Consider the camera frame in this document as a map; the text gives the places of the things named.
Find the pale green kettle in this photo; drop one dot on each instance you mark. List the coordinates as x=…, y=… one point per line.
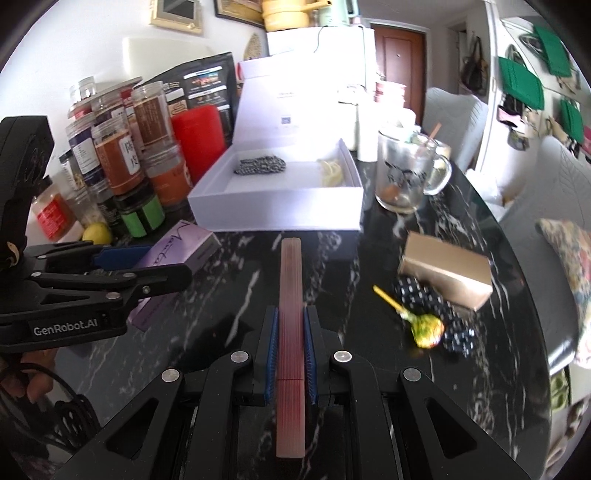
x=334, y=11

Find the stack of pink cups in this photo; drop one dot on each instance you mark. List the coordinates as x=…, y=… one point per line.
x=390, y=97

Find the cluster of clear spice jars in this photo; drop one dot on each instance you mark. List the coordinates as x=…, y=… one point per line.
x=115, y=157

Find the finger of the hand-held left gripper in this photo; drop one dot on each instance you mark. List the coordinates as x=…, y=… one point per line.
x=161, y=279
x=122, y=258

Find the white box with lid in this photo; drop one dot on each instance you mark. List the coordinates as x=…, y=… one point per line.
x=277, y=207

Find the cream picture frame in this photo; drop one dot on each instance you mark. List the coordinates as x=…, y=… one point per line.
x=178, y=14

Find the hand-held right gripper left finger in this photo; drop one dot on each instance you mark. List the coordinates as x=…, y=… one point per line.
x=271, y=355

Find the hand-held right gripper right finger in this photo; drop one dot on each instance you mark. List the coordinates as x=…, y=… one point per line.
x=309, y=355

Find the black printed pouch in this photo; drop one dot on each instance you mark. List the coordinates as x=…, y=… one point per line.
x=203, y=78

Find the yellow lemon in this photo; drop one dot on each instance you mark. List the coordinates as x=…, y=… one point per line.
x=98, y=233

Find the black handbag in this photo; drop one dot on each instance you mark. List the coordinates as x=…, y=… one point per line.
x=475, y=69

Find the stack of yellow pots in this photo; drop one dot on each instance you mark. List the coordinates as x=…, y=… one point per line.
x=286, y=14

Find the yellow green lollipop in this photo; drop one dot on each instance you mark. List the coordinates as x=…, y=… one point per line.
x=427, y=332

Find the red canister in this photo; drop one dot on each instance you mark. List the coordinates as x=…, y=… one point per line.
x=198, y=138

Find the colourful printed pillow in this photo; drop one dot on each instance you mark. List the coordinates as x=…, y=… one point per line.
x=572, y=267

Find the pair of green slippers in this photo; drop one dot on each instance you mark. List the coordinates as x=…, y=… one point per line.
x=561, y=390

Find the cream hair claw clip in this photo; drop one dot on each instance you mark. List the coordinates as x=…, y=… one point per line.
x=331, y=173

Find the large grey covered chair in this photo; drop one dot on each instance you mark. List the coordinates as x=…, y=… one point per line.
x=545, y=184

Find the clear glass mug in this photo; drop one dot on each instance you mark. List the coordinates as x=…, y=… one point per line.
x=401, y=175

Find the jar with red label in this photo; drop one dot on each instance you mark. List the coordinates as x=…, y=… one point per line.
x=53, y=214

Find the brown stirring stick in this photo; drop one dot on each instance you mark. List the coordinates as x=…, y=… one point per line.
x=435, y=131

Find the brown kraft box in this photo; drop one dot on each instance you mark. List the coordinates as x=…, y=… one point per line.
x=443, y=272

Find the black polka dot scrunchie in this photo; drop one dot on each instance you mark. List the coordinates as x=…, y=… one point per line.
x=457, y=332

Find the green tote bag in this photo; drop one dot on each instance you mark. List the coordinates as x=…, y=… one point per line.
x=519, y=83
x=571, y=122

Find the dark picture frame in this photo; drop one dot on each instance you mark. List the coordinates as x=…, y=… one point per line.
x=240, y=11

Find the white fridge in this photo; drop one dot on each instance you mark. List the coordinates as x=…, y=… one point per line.
x=323, y=50

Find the purple box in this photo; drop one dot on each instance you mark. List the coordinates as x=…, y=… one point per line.
x=175, y=249

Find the pink ribbed stick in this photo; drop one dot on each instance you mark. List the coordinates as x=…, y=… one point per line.
x=291, y=323

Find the small grey covered chair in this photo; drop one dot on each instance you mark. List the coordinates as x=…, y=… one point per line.
x=455, y=124

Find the woven hand fan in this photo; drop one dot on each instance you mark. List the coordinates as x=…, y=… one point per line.
x=255, y=48

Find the brown door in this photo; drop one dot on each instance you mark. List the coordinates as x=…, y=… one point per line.
x=399, y=64

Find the white plastic jar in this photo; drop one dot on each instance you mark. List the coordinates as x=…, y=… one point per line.
x=369, y=134

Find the person's left hand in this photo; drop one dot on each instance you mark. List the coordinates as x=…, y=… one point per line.
x=39, y=383

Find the jar with green label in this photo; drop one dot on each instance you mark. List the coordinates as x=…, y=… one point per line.
x=143, y=217

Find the black white checkered scrunchie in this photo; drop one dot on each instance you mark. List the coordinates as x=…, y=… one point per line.
x=258, y=165

